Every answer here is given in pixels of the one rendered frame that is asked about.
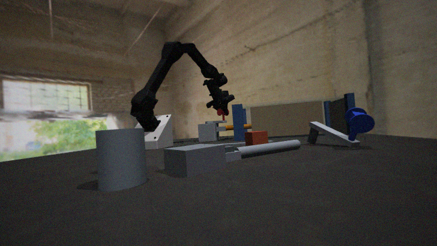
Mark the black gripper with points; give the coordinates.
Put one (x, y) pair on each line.
(219, 101)

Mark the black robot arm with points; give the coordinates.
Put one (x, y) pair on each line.
(144, 101)

